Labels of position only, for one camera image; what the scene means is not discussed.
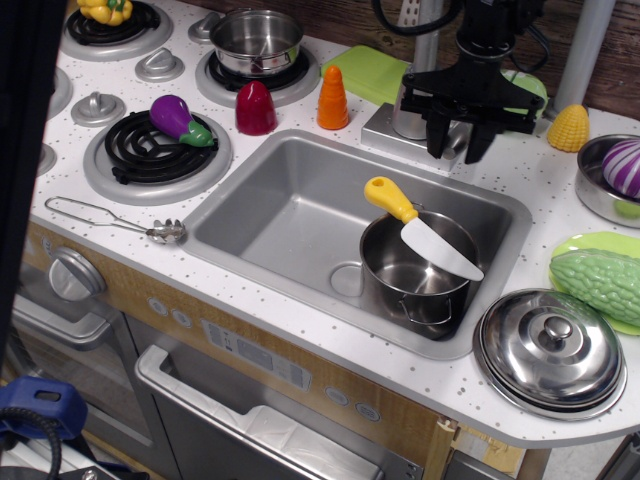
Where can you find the light green plate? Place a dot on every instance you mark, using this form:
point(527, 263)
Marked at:
point(609, 241)

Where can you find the grey stove knob back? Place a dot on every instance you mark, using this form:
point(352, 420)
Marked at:
point(200, 31)

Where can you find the purple toy eggplant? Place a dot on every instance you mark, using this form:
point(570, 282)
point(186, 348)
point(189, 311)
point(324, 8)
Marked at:
point(171, 116)

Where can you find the grey stove knob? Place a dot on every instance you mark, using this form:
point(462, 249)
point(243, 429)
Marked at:
point(159, 67)
point(200, 31)
point(97, 110)

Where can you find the steel pot in sink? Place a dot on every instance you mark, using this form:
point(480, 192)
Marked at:
point(404, 288)

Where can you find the black front stove burner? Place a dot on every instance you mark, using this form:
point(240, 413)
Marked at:
point(140, 153)

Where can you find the green toy bitter melon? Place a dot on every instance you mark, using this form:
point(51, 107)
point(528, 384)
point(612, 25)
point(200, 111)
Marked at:
point(607, 281)

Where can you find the yellow toy corn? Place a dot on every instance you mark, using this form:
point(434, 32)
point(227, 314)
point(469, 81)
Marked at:
point(570, 130)

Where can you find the grey stove knob middle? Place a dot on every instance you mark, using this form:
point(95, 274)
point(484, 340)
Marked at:
point(159, 67)

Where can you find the red toy pepper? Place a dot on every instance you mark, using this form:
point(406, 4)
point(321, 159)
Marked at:
point(255, 112)

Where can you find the grey vertical pole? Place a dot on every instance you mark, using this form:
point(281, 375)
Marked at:
point(588, 38)

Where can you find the metal pasta server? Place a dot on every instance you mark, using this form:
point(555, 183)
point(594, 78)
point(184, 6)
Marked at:
point(169, 231)

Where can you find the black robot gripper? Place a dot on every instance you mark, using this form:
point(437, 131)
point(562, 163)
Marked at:
point(474, 92)

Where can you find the black back left burner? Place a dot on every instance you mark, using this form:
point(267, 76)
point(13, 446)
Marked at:
point(89, 32)

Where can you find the silver faucet lever handle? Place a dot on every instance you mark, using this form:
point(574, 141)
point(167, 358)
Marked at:
point(457, 139)

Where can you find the steel pot lid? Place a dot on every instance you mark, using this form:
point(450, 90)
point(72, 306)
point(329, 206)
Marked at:
point(550, 354)

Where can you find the grey toy sink basin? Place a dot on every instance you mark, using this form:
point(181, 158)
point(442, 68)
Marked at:
point(290, 217)

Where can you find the grey stove knob left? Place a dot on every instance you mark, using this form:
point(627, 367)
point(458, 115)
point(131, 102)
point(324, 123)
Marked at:
point(97, 110)

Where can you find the grey oven door handle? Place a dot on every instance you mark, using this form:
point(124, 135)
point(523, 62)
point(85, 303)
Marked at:
point(89, 333)

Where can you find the steel pot on stove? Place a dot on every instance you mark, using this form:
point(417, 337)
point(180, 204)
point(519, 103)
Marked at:
point(256, 43)

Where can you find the steel bowl right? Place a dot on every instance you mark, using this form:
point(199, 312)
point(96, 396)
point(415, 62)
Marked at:
point(593, 190)

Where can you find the purple striped toy onion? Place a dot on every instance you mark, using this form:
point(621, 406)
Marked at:
point(620, 167)

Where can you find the green toy cabbage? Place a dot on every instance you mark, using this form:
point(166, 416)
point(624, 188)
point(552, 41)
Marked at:
point(528, 82)

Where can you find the silver toy faucet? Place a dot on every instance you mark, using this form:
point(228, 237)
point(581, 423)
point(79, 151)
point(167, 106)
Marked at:
point(399, 132)

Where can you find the black foreground post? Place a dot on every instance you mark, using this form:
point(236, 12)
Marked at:
point(30, 37)

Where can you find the yellow toy bell pepper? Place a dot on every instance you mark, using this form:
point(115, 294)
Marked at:
point(106, 12)

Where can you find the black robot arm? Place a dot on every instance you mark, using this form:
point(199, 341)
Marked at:
point(487, 32)

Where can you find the silver oven dial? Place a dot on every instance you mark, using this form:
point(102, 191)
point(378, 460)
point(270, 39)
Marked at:
point(74, 278)

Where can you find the blue clamp tool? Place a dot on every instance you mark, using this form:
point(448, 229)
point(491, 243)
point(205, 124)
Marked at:
point(55, 401)

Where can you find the orange toy carrot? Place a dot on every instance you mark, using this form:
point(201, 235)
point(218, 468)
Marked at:
point(332, 111)

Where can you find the black back right burner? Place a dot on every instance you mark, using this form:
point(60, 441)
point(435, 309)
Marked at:
point(234, 82)

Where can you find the green cutting board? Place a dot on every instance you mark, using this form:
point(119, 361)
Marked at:
point(369, 74)

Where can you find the yellow handled toy knife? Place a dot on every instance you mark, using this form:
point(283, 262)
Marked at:
point(416, 234)

